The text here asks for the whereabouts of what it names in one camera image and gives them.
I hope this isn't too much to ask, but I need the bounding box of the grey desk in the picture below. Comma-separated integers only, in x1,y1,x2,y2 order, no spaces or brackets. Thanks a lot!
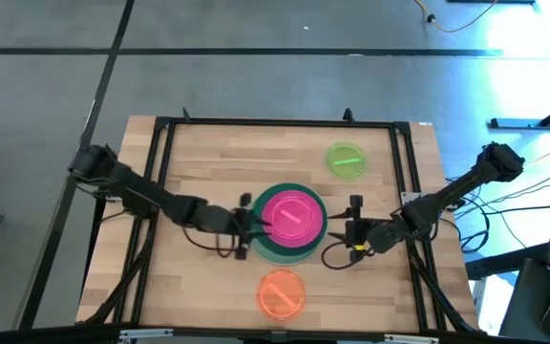
498,257,550,344

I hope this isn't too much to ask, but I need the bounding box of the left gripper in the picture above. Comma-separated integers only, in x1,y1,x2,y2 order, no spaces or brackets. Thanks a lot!
210,192,274,262

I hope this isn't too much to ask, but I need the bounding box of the orange transparent plate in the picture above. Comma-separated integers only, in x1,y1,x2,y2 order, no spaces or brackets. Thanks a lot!
256,269,307,322

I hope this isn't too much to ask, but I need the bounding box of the pale blue large plate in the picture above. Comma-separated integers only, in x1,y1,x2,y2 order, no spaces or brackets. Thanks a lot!
245,188,327,268

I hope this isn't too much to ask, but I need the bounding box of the silver frame bracket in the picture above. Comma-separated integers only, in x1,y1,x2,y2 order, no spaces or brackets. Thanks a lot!
118,328,175,341
383,333,441,344

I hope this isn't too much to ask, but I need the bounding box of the magenta opaque plate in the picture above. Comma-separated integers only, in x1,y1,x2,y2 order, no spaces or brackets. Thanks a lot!
261,189,327,249

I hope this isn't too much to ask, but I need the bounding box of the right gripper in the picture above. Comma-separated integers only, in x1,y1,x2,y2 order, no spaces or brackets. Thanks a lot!
327,194,400,263

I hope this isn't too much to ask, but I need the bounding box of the black table frame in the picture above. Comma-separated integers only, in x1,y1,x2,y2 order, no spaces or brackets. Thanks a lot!
76,107,484,335

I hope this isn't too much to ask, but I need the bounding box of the yellow cable with black plug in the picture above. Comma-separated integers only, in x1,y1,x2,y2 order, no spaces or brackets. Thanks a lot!
412,0,500,34

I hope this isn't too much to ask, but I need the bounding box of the lime transparent plate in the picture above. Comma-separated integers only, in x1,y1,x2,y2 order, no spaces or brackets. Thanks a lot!
326,140,368,181

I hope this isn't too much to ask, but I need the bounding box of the teal green plate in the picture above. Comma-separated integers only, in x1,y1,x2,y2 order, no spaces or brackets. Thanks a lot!
250,183,328,260

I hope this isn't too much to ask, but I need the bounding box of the grey floor beam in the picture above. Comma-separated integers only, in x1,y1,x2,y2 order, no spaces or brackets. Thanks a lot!
489,93,550,130

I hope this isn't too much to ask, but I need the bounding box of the black desk beam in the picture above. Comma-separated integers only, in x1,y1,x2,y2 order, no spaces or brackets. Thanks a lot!
465,242,550,281

